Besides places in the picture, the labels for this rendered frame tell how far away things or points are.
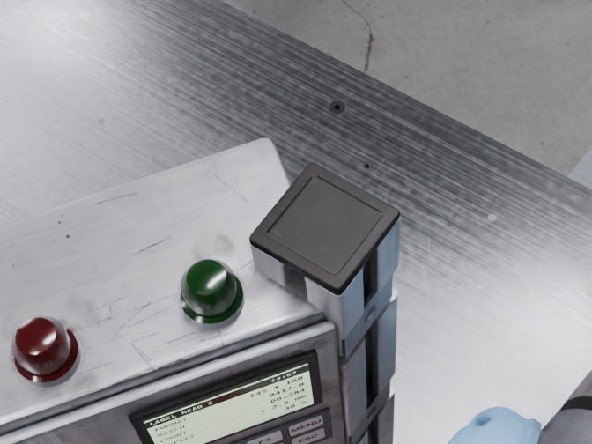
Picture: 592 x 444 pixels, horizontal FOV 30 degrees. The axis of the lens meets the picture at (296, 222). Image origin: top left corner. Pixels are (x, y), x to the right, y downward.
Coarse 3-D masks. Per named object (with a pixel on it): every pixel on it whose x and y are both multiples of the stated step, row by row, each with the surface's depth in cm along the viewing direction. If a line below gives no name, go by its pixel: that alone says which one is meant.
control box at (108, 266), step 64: (128, 192) 49; (192, 192) 48; (256, 192) 48; (0, 256) 47; (64, 256) 47; (128, 256) 47; (192, 256) 47; (0, 320) 46; (64, 320) 46; (128, 320) 45; (256, 320) 45; (320, 320) 45; (0, 384) 44; (64, 384) 44; (128, 384) 44; (192, 384) 45
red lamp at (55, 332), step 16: (32, 320) 43; (48, 320) 43; (16, 336) 43; (32, 336) 43; (48, 336) 43; (64, 336) 43; (16, 352) 43; (32, 352) 43; (48, 352) 43; (64, 352) 43; (80, 352) 45; (32, 368) 43; (48, 368) 43; (64, 368) 44; (32, 384) 44; (48, 384) 44
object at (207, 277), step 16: (192, 272) 44; (208, 272) 44; (224, 272) 44; (192, 288) 44; (208, 288) 44; (224, 288) 44; (240, 288) 45; (192, 304) 44; (208, 304) 44; (224, 304) 44; (240, 304) 45; (192, 320) 45; (208, 320) 45; (224, 320) 45
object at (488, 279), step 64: (0, 0) 142; (64, 0) 141; (128, 0) 140; (192, 0) 140; (0, 64) 136; (64, 64) 136; (128, 64) 135; (192, 64) 134; (256, 64) 134; (320, 64) 133; (0, 128) 132; (64, 128) 131; (128, 128) 130; (192, 128) 130; (256, 128) 129; (320, 128) 128; (384, 128) 128; (448, 128) 127; (0, 192) 127; (64, 192) 126; (384, 192) 123; (448, 192) 123; (512, 192) 122; (576, 192) 122; (448, 256) 119; (512, 256) 118; (576, 256) 118; (448, 320) 115; (512, 320) 115; (576, 320) 114; (448, 384) 111; (512, 384) 111; (576, 384) 111
